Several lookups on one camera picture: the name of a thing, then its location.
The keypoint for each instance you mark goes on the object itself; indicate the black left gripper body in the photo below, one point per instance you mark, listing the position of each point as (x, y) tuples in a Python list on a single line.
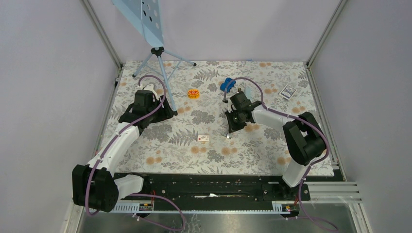
[(163, 113)]

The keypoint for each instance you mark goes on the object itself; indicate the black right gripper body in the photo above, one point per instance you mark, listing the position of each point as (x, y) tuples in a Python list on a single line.
[(235, 121)]

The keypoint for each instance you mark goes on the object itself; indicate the silver stapler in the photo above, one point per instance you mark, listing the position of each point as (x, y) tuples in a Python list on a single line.
[(246, 91)]

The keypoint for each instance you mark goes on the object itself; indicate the cardboard staple box sleeve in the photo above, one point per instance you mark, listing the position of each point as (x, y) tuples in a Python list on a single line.
[(203, 138)]

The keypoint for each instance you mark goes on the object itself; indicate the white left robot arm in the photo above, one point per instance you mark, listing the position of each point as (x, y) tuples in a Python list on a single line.
[(94, 185)]

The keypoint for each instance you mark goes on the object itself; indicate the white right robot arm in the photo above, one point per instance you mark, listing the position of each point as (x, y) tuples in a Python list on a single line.
[(304, 137)]

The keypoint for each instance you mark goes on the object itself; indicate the blue toy car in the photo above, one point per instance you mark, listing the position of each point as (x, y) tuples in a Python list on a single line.
[(227, 85)]

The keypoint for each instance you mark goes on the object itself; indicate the orange tape roll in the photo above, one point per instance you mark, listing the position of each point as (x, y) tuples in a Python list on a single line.
[(193, 94)]

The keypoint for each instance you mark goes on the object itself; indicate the floral tablecloth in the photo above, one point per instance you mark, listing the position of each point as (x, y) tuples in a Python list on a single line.
[(171, 146)]

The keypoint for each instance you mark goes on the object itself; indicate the blue music stand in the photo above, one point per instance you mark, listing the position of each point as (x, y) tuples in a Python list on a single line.
[(145, 16)]

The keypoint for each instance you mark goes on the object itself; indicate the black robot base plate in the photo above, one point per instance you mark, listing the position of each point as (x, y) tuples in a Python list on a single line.
[(201, 192)]

